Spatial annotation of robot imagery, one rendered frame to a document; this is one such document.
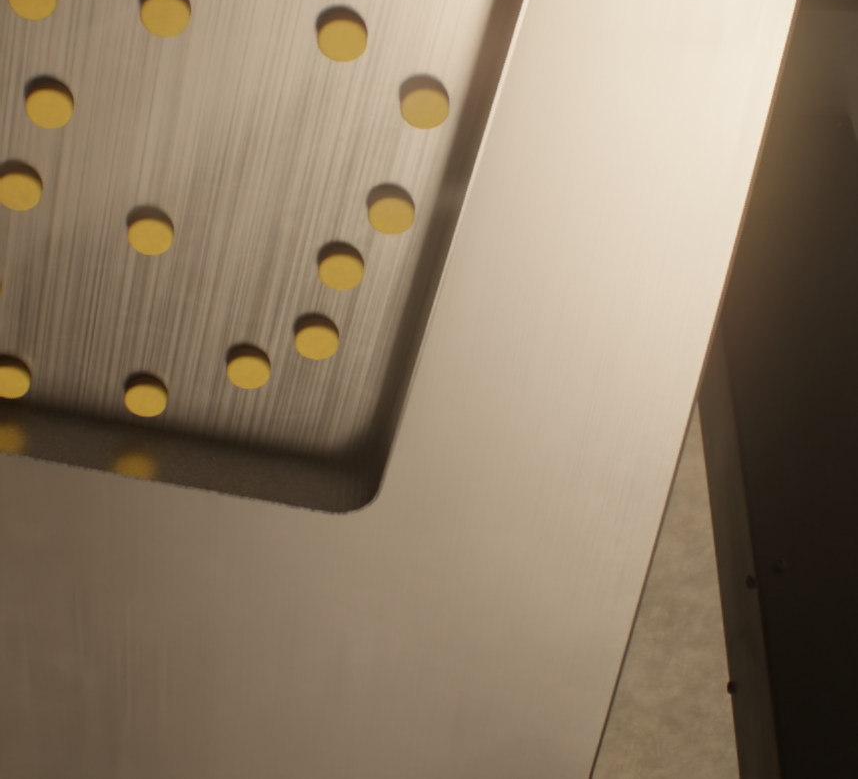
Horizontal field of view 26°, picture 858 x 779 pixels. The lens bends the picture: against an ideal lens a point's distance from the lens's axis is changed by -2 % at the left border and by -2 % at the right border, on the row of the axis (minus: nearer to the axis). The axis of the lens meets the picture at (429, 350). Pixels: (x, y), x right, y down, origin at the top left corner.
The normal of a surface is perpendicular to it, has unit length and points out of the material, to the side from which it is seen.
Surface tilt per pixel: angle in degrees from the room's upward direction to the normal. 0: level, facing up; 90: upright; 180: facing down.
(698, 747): 0
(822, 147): 90
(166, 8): 0
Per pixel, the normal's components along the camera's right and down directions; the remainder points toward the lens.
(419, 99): -0.03, 0.65
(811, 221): 0.00, -0.76
